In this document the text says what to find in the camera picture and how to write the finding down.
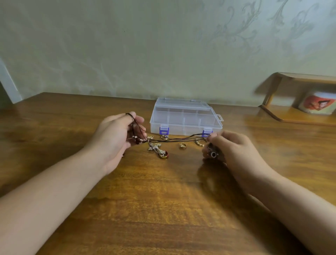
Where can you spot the person's left hand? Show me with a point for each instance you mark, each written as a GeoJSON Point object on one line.
{"type": "Point", "coordinates": [113, 139]}

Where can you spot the person's right hand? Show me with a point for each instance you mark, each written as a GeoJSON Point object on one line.
{"type": "Point", "coordinates": [233, 152]}

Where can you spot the clear plastic organizer box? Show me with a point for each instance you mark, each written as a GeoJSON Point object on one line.
{"type": "Point", "coordinates": [185, 116]}

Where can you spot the person's left forearm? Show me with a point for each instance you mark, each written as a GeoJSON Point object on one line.
{"type": "Point", "coordinates": [42, 202]}

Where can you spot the person's right forearm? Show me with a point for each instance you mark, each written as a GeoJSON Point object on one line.
{"type": "Point", "coordinates": [299, 215]}

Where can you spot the wooden shelf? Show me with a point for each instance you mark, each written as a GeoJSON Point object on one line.
{"type": "Point", "coordinates": [296, 112]}

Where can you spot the white printed mug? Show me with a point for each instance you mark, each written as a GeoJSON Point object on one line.
{"type": "Point", "coordinates": [317, 101]}

